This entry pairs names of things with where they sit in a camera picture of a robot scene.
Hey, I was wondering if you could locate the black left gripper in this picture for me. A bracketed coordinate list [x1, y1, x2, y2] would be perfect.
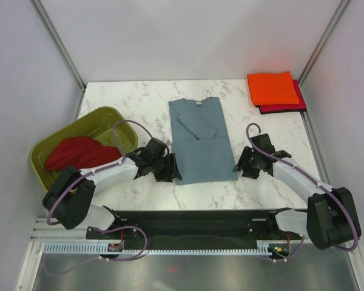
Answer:
[150, 152, 181, 182]

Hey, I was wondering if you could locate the blue-grey t-shirt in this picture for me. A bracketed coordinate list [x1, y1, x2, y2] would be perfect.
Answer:
[169, 97, 238, 186]

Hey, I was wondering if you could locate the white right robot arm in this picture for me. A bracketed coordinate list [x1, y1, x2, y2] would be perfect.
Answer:
[234, 134, 362, 252]

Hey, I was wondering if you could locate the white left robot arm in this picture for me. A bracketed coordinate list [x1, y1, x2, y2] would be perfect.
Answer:
[42, 138, 182, 238]

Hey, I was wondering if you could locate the folded crimson t-shirt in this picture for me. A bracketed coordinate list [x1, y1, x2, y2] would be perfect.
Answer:
[257, 79, 306, 115]

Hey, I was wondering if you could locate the folded orange t-shirt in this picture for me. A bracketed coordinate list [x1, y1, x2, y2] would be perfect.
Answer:
[246, 71, 299, 106]

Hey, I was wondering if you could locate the olive green plastic bin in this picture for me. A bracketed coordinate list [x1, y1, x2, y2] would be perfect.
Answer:
[29, 106, 138, 192]

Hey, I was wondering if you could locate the red t-shirt in bin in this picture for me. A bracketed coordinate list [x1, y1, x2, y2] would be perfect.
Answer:
[45, 136, 122, 171]

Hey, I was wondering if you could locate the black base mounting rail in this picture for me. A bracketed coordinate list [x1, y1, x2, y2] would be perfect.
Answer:
[86, 210, 301, 249]

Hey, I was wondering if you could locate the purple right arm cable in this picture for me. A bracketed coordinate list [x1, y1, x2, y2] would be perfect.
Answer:
[245, 123, 361, 263]

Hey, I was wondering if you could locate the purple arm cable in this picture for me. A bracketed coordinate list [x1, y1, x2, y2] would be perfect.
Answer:
[45, 120, 158, 227]
[245, 123, 361, 263]

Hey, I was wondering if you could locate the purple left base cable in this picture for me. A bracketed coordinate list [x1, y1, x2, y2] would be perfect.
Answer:
[89, 226, 149, 263]

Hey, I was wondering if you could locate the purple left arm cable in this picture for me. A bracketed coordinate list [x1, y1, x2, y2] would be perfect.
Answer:
[45, 120, 158, 227]

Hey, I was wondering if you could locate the aluminium table edge rail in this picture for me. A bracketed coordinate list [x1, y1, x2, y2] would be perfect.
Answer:
[300, 112, 331, 184]

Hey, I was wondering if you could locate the white slotted cable duct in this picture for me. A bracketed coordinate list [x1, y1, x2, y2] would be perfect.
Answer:
[42, 241, 284, 256]

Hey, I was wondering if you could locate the left aluminium frame post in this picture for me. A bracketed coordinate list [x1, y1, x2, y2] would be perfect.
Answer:
[29, 0, 87, 91]

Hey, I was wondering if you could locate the aluminium frame post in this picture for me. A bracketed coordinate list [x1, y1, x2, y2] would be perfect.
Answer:
[29, 0, 87, 91]
[298, 0, 352, 85]

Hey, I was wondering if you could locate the right aluminium frame post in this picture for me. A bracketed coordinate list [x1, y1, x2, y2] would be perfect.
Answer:
[298, 0, 352, 85]

